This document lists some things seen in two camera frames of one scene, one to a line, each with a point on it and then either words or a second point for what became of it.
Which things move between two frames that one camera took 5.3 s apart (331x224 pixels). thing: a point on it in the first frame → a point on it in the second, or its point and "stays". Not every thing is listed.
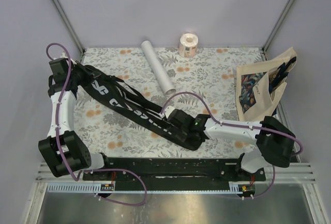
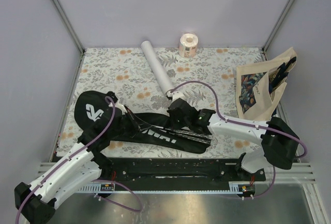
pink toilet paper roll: (187, 46) stays
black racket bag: (129, 105) → (96, 115)
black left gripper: (89, 75) → (135, 129)
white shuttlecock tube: (152, 60) stays
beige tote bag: (259, 85) stays
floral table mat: (206, 84) stays
